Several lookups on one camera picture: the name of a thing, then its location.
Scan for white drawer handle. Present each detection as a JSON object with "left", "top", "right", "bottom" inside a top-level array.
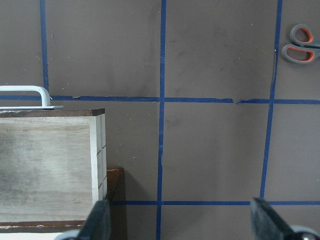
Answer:
[{"left": 0, "top": 85, "right": 64, "bottom": 110}]

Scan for grey orange scissors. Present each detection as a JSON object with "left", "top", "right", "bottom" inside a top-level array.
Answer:
[{"left": 281, "top": 24, "right": 320, "bottom": 65}]

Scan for wooden drawer with brown front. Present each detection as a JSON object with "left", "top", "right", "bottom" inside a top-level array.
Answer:
[{"left": 0, "top": 108, "right": 107, "bottom": 233}]

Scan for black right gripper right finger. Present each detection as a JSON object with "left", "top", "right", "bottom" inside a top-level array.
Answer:
[{"left": 250, "top": 198, "right": 297, "bottom": 240}]

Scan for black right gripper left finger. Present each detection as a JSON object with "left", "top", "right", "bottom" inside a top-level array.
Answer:
[{"left": 76, "top": 200, "right": 111, "bottom": 240}]

